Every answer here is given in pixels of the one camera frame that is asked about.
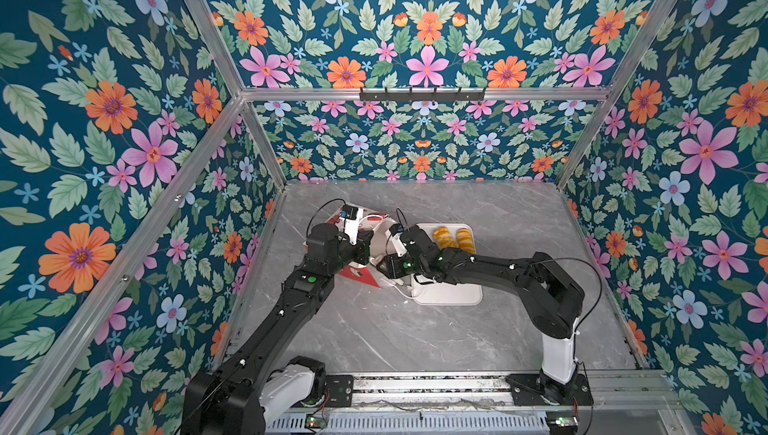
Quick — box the white rectangular tray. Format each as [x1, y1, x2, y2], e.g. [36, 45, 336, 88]
[410, 223, 483, 307]

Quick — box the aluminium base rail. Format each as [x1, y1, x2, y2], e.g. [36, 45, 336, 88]
[179, 370, 679, 412]

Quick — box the black hook rail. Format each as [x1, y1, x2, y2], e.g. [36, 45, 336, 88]
[358, 87, 486, 103]

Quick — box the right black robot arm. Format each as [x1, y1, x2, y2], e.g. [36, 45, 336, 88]
[374, 226, 585, 398]

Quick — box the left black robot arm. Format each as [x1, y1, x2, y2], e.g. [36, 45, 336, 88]
[177, 224, 374, 434]

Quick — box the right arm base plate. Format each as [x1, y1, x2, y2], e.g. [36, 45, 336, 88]
[505, 370, 594, 406]

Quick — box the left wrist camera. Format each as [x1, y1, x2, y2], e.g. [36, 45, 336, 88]
[340, 204, 364, 245]

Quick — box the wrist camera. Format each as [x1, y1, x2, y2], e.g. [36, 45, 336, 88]
[340, 204, 364, 245]
[385, 234, 407, 257]

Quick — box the red white paper bag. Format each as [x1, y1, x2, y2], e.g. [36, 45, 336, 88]
[327, 202, 413, 300]

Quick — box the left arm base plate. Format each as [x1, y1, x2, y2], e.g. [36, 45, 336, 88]
[290, 374, 355, 410]

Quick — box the long fake bread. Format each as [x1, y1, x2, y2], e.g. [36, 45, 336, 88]
[455, 228, 476, 254]

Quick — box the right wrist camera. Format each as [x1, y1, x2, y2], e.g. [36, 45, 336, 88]
[385, 234, 407, 257]

